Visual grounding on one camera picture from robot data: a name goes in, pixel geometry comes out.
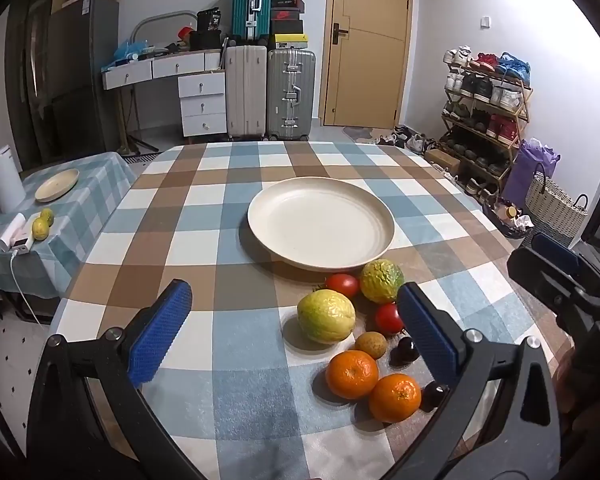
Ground small dark purple round fruit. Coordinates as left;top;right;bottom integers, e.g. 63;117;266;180
420;381;451;411

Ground red and black shoe box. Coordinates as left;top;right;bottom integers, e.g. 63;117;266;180
270;9;303;36

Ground red tomato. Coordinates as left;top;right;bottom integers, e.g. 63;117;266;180
324;273;361;300
375;302;406;336

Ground yellow and black shoe box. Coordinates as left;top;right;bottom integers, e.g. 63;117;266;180
270;34;310;51

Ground teal suitcase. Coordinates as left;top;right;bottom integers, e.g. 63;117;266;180
231;0;273;43

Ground small cream plate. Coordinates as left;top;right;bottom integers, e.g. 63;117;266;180
34;168;80;203

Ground beige suitcase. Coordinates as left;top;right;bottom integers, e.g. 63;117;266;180
224;45;268;141

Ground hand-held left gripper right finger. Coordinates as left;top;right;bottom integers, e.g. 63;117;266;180
380;282;563;480

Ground bumpy green-yellow citrus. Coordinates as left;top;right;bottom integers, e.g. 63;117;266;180
359;258;405;304

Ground white cable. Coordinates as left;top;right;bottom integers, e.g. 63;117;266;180
10;252;46;328

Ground purple bag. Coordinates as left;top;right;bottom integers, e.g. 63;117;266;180
502;138;561;208

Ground silver suitcase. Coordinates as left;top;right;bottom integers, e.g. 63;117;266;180
266;49;317;142

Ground wooden door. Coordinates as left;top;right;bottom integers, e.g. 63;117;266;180
319;0;413;130

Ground blue plastic bags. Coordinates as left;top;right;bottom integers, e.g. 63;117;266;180
109;40;153;68

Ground scattered loose shoes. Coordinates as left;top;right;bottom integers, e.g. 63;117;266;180
375;125;438;155

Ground small dark brown round fruit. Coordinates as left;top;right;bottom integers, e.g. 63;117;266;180
390;336;421;367

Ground white kettle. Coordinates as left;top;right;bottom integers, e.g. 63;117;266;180
0;145;27;213

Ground dark basket with clutter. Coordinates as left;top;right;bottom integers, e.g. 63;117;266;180
482;195;536;238

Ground grey curved metal frame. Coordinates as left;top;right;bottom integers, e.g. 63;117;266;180
131;10;196;53

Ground woven basket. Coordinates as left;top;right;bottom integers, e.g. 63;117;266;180
525;170;590;247

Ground brown cardboard box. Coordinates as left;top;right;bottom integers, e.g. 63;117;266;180
424;149;462;175

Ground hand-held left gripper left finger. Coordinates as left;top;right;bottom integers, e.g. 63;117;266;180
26;279;206;480

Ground black bag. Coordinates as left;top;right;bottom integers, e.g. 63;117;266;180
189;30;226;52

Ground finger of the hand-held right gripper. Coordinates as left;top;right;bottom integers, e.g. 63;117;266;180
531;232;588;276
506;247;581;321

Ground white desk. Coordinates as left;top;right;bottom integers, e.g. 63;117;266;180
102;49;228;156

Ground yellow-green guava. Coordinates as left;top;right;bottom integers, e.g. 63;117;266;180
296;290;356;345

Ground black printed box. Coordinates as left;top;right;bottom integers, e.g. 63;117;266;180
196;7;222;31

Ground orange mandarin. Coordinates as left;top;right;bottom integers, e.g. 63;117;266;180
325;350;380;401
368;373;423;423

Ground large cream plate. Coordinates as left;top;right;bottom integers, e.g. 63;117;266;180
247;176;396;272

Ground small checkered tablecloth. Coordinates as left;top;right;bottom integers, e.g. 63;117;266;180
0;151;137;301

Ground white electronic device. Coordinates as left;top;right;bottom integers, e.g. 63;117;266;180
0;212;36;261

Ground grey refrigerator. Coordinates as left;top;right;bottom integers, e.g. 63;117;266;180
47;0;120;158

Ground shoe rack with shoes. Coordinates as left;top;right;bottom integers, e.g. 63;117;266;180
442;46;532;196

